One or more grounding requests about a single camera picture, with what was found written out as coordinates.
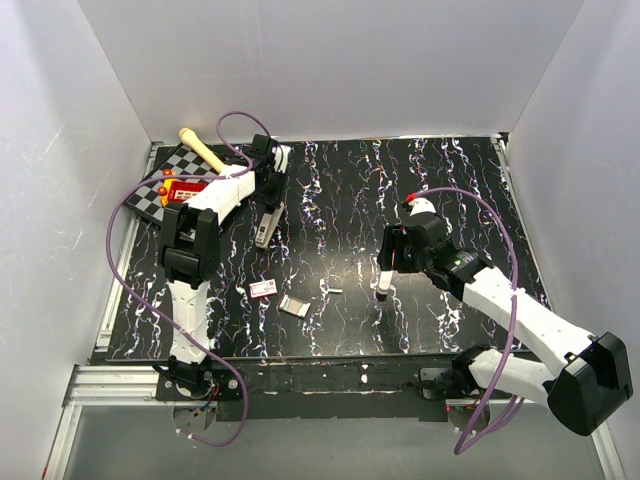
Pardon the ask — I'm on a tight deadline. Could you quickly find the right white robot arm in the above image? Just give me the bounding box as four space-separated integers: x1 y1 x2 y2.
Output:
376 195 633 436

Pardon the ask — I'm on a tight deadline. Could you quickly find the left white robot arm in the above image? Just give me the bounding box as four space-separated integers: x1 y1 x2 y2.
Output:
159 134 292 400

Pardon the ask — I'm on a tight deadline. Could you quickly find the black white chessboard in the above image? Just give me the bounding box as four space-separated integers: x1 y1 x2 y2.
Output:
126 144 255 226

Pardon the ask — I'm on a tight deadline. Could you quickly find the red yellow toy bus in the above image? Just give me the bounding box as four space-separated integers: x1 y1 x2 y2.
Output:
157 169 208 207

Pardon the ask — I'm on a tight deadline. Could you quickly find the red white staple box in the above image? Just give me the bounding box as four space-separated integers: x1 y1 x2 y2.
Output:
249 279 277 298

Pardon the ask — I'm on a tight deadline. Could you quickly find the open staple box tray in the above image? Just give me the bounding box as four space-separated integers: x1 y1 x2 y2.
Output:
278 295 311 318

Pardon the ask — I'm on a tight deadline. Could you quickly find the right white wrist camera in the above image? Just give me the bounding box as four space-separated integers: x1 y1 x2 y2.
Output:
402 193 437 216

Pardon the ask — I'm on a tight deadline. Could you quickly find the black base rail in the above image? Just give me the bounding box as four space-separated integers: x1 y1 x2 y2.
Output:
154 352 494 424

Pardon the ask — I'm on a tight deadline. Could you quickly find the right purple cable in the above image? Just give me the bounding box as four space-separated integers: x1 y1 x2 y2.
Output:
407 187 525 456

